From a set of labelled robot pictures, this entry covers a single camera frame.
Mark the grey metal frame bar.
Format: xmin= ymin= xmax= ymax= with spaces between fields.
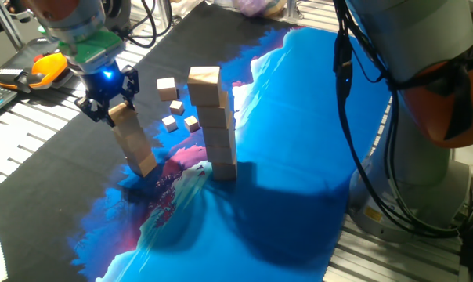
xmin=0 ymin=0 xmax=25 ymax=51

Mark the blue landscape print mat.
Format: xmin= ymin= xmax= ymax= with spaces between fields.
xmin=0 ymin=2 xmax=392 ymax=282

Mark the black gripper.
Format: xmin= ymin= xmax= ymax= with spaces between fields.
xmin=74 ymin=64 xmax=140 ymax=123

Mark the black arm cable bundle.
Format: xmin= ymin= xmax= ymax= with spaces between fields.
xmin=121 ymin=0 xmax=473 ymax=240

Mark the black strap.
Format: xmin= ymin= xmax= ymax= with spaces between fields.
xmin=392 ymin=42 xmax=473 ymax=141

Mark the orange black teach pendant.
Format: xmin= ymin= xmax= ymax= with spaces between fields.
xmin=0 ymin=36 xmax=74 ymax=94

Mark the purple plastic bag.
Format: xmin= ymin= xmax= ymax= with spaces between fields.
xmin=232 ymin=0 xmax=287 ymax=19

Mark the silver aluminium frame post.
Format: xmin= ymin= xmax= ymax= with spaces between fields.
xmin=283 ymin=0 xmax=305 ymax=25
xmin=157 ymin=0 xmax=173 ymax=31

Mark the small wooden cube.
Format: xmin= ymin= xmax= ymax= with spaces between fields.
xmin=183 ymin=115 xmax=200 ymax=133
xmin=168 ymin=99 xmax=186 ymax=116
xmin=161 ymin=114 xmax=179 ymax=133

